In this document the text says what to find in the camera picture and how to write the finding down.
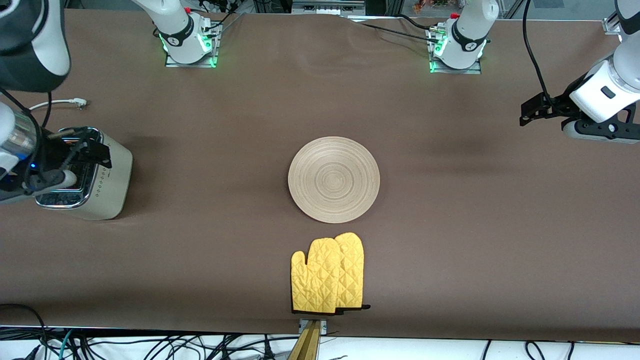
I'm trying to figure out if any black base power cable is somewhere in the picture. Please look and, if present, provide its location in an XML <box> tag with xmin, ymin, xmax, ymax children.
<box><xmin>357</xmin><ymin>21</ymin><xmax>437</xmax><ymax>43</ymax></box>

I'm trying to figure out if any cream and chrome toaster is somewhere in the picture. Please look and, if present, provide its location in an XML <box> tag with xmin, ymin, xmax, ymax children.
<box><xmin>34</xmin><ymin>127</ymin><xmax>134</xmax><ymax>221</ymax></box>

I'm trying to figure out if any black looped cable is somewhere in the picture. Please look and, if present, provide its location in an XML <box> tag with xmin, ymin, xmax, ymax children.
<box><xmin>0</xmin><ymin>303</ymin><xmax>49</xmax><ymax>360</ymax></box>

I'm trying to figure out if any large table cover sheet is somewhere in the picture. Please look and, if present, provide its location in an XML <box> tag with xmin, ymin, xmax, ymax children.
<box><xmin>0</xmin><ymin>9</ymin><xmax>640</xmax><ymax>337</ymax></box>

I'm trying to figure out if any orange background clutter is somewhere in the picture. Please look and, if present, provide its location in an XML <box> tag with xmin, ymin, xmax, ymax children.
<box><xmin>412</xmin><ymin>0</ymin><xmax>453</xmax><ymax>14</ymax></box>

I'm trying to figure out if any round pale wooden plate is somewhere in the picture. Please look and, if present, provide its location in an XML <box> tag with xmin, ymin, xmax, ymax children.
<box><xmin>288</xmin><ymin>136</ymin><xmax>381</xmax><ymax>224</ymax></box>

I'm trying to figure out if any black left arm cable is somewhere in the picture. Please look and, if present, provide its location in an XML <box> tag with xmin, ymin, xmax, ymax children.
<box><xmin>522</xmin><ymin>0</ymin><xmax>563</xmax><ymax>119</ymax></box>

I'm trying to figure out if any yellow wooden mount beam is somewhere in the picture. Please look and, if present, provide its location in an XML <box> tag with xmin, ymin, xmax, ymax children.
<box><xmin>287</xmin><ymin>320</ymin><xmax>321</xmax><ymax>360</ymax></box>

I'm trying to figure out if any metal clamp bracket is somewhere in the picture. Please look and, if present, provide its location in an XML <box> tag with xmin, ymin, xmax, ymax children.
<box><xmin>298</xmin><ymin>319</ymin><xmax>329</xmax><ymax>335</ymax></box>

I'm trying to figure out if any aluminium frame profile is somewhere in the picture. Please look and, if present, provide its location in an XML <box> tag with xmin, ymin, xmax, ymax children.
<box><xmin>291</xmin><ymin>0</ymin><xmax>367</xmax><ymax>17</ymax></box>

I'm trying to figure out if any white toaster power cable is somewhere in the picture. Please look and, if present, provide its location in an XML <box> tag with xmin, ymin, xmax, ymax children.
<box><xmin>29</xmin><ymin>98</ymin><xmax>88</xmax><ymax>112</ymax></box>

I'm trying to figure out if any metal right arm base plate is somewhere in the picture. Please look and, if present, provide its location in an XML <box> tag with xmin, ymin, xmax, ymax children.
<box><xmin>165</xmin><ymin>22</ymin><xmax>221</xmax><ymax>68</ymax></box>

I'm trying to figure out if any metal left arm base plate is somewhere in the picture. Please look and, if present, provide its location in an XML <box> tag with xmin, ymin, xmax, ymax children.
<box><xmin>428</xmin><ymin>27</ymin><xmax>483</xmax><ymax>75</ymax></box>

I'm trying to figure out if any yellow quilted oven mitt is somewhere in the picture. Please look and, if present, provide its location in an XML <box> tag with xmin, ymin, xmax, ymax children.
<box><xmin>291</xmin><ymin>238</ymin><xmax>347</xmax><ymax>315</ymax></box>
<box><xmin>334</xmin><ymin>232</ymin><xmax>372</xmax><ymax>316</ymax></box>

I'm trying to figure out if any teal cable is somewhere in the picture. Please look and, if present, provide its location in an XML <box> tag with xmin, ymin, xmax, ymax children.
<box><xmin>57</xmin><ymin>329</ymin><xmax>75</xmax><ymax>360</ymax></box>

